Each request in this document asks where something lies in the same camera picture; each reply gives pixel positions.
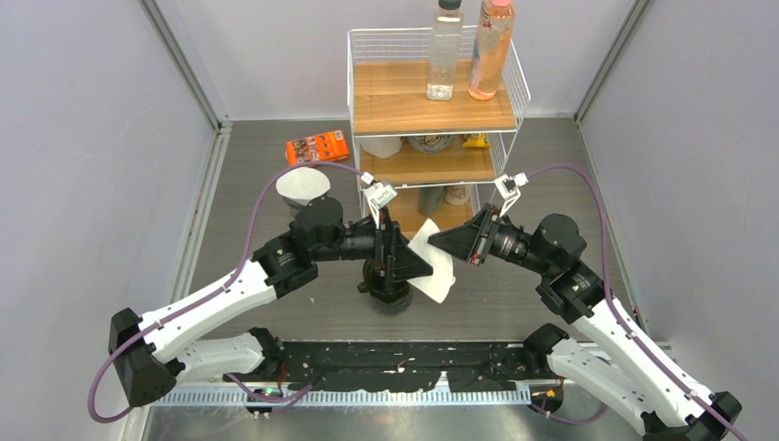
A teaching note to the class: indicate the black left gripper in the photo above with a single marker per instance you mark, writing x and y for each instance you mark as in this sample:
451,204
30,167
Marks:
395,262

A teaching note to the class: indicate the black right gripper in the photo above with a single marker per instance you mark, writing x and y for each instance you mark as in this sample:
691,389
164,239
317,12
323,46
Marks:
468,241

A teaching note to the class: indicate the dark green dripper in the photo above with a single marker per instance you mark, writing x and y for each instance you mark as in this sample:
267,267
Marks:
379,285

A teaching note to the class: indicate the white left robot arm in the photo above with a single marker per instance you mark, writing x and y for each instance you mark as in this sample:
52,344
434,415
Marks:
155,350

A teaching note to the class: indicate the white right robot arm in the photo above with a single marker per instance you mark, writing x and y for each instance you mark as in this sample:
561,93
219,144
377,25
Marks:
639,381

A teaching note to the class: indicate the white printed cup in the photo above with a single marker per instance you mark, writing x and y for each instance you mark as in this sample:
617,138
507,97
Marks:
458,195

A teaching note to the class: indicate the grey metal can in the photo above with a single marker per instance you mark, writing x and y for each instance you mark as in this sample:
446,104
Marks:
430,200

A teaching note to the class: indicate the smoky glass mug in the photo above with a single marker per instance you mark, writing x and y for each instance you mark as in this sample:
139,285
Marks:
391,306

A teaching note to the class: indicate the yellow snack packet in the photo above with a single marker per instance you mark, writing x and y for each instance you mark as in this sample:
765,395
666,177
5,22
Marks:
476,141

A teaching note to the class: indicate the printed ceramic bowl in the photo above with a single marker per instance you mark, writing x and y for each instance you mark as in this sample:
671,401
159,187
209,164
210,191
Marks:
430,143

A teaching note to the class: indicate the white cup on shelf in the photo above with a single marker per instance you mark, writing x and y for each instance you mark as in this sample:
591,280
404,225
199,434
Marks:
381,147

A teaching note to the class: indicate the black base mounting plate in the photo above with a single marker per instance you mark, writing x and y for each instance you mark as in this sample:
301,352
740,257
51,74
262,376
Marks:
403,366

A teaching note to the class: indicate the orange snack box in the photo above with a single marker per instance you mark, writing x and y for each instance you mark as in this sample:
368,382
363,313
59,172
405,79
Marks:
330,146

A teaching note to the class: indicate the clear water bottle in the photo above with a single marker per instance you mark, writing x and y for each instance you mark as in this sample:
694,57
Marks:
443,54

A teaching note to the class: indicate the pink drink bottle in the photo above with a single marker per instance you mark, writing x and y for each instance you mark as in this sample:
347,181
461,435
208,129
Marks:
492,41

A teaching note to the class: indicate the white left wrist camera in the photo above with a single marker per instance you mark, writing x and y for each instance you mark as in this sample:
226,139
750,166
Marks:
378,194

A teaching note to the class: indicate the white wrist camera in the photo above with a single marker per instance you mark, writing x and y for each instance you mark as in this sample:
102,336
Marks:
508,186
378,194

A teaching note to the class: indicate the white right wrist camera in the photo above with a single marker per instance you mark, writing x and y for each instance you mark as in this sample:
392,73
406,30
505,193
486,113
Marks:
508,186

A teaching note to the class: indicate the white wire wooden shelf rack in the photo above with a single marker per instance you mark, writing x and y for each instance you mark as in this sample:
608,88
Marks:
386,95

